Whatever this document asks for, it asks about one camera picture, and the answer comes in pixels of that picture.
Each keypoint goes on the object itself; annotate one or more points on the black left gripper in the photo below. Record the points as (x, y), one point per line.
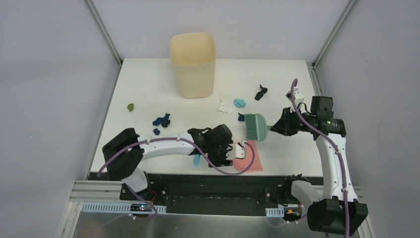
(224, 154)

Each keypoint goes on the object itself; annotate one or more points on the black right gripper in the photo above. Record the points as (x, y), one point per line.
(283, 126)

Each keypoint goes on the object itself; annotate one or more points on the mint green hand brush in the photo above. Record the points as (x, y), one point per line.
(257, 128)

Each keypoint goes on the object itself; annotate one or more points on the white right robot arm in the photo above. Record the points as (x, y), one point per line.
(337, 210)

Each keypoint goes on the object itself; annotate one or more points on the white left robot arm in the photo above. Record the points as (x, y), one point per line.
(125, 151)

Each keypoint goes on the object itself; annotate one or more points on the light blue long paper scrap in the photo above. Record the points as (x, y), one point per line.
(196, 160)

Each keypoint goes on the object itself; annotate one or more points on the white paper scrap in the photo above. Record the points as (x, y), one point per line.
(224, 109)

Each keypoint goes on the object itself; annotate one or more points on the dark blue paper scrap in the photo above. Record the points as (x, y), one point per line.
(241, 117)

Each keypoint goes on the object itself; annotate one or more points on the black twisted paper scrap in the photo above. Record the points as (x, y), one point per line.
(261, 93)

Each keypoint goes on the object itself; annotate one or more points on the light blue paper scrap upper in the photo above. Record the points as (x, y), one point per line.
(239, 103)

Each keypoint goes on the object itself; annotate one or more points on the small black scrap left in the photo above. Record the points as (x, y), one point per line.
(165, 123)

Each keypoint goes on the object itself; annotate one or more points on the dark blue scrap near left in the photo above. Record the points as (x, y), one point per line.
(159, 120)

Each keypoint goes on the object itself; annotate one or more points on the right controller circuit board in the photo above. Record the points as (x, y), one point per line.
(292, 215)

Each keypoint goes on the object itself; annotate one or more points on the controller circuit board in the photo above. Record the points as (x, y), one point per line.
(141, 208)
(292, 215)

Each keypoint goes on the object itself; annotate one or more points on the beige plastic waste bin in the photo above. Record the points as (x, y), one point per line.
(193, 56)

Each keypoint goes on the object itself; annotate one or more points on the green paper scrap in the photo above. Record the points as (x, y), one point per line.
(130, 107)

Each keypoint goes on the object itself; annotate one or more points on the left controller circuit board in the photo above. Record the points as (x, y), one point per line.
(141, 208)

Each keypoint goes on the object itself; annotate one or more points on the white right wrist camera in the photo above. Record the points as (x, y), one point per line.
(298, 96)

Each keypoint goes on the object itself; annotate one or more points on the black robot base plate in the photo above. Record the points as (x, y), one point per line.
(219, 195)

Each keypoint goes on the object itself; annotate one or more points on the aluminium frame rail right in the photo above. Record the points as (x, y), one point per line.
(334, 32)

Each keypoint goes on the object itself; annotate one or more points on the aluminium frame rail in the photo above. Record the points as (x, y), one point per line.
(334, 32)
(90, 5)

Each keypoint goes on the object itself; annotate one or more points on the aluminium frame rail left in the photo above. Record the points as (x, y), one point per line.
(90, 5)

